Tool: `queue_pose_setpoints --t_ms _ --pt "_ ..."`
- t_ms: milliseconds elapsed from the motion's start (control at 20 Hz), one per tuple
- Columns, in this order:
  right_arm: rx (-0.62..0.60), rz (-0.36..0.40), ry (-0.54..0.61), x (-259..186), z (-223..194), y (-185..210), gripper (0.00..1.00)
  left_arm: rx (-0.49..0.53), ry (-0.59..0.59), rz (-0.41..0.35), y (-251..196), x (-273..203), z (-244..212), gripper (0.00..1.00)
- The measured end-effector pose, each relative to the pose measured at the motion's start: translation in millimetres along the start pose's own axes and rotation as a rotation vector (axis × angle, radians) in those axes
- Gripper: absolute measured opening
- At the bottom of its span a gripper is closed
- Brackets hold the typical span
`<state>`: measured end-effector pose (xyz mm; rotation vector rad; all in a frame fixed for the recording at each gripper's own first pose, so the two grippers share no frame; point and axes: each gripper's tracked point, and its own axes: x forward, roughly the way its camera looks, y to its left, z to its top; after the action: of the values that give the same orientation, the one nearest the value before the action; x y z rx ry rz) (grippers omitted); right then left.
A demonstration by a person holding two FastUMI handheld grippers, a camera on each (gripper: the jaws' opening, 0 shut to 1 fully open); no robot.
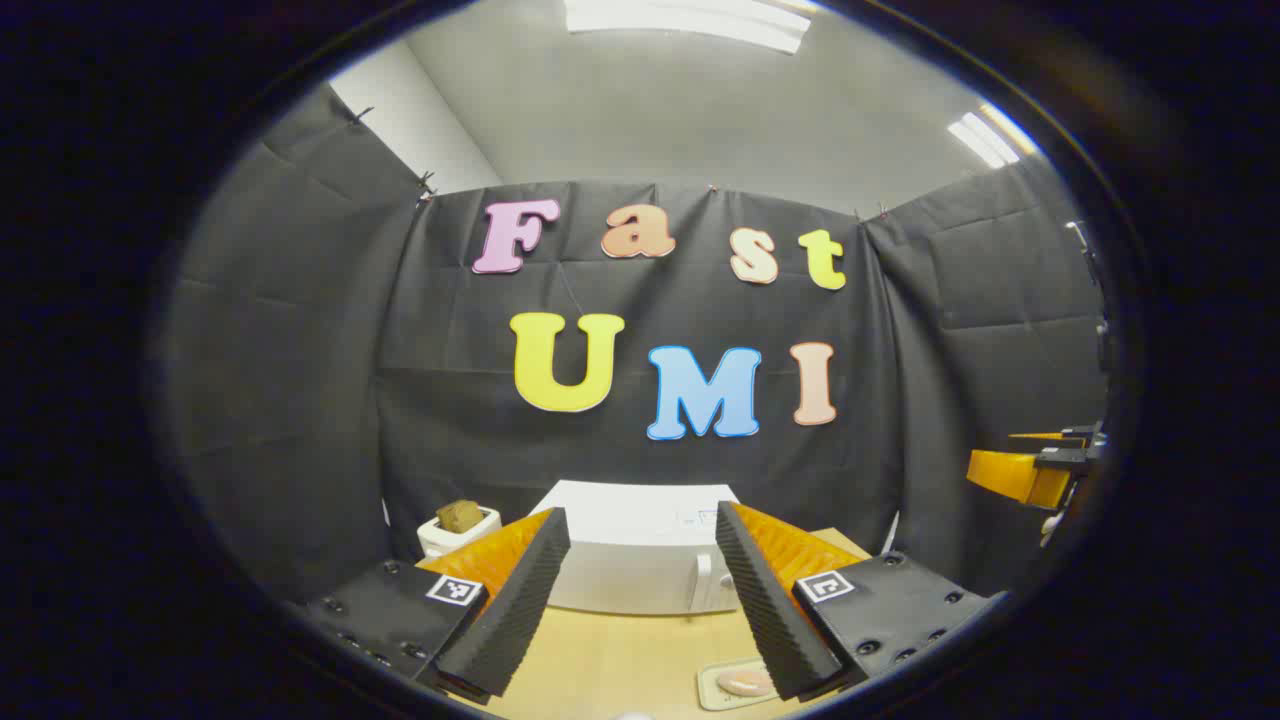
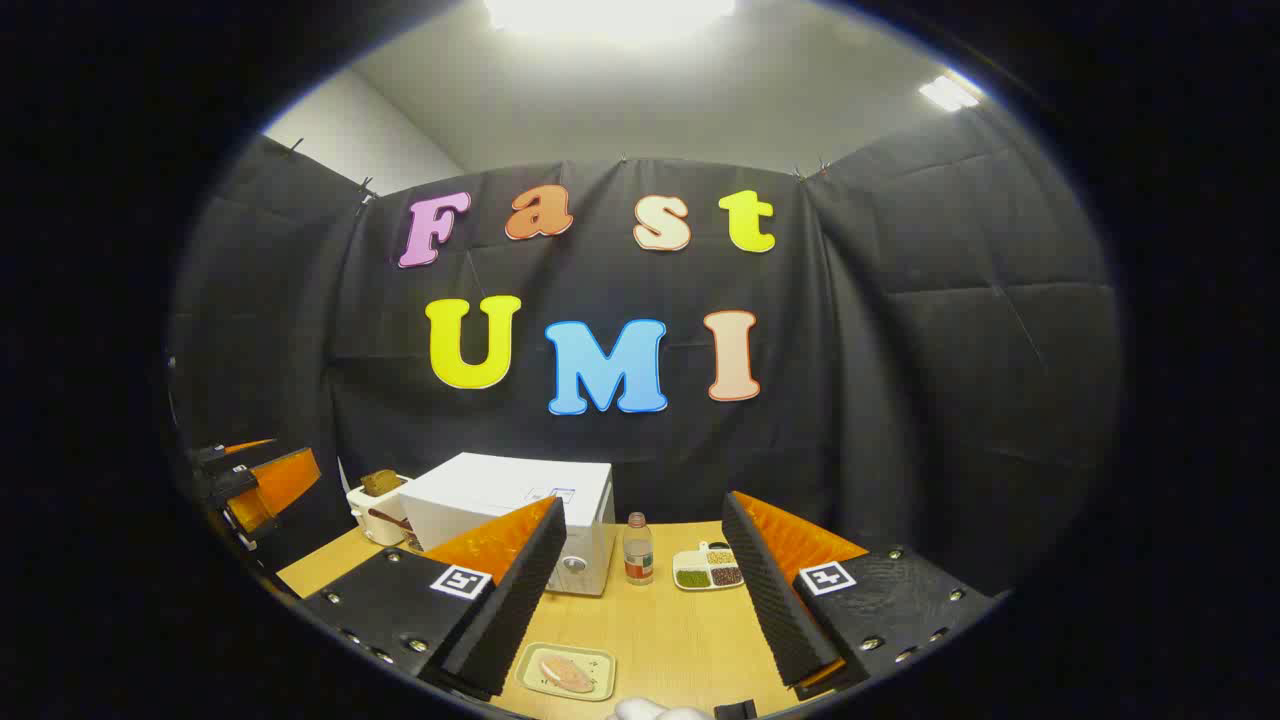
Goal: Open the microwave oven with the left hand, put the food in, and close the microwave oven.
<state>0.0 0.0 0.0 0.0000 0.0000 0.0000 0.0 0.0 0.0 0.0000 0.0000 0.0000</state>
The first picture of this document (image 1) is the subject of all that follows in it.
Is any white toaster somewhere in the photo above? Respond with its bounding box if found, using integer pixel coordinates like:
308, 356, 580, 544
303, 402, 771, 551
417, 505, 503, 559

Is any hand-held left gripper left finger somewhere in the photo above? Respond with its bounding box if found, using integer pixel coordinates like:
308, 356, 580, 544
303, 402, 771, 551
285, 507, 571, 706

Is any white microwave oven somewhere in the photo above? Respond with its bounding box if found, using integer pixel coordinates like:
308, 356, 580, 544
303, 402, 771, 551
527, 480, 746, 616

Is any long ceiling light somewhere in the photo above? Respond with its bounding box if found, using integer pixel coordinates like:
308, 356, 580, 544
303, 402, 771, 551
565, 0, 811, 54

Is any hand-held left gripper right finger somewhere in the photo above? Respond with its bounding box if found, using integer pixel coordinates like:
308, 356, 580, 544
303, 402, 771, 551
715, 500, 1006, 701

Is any ceiling light panel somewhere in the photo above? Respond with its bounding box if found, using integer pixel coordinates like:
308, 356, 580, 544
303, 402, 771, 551
947, 103, 1041, 169

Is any pale green square tray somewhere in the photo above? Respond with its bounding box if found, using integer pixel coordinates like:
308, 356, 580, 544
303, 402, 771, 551
697, 658, 781, 713

